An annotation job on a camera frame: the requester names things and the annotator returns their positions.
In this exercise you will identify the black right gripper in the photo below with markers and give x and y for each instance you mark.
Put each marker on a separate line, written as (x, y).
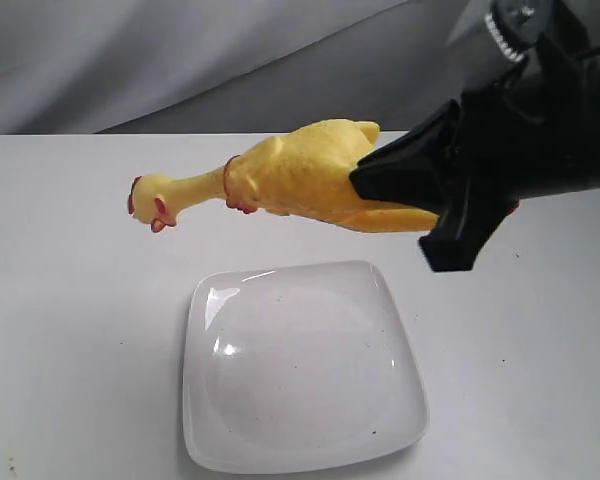
(523, 135)

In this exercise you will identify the yellow rubber chicken toy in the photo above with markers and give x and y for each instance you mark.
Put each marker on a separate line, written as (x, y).
(303, 173)

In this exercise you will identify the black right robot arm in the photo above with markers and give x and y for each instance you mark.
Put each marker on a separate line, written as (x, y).
(507, 32)

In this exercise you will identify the white square plate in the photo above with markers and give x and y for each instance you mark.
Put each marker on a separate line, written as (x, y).
(298, 369)

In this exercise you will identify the grey fabric backdrop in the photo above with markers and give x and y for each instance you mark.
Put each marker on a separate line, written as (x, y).
(83, 67)

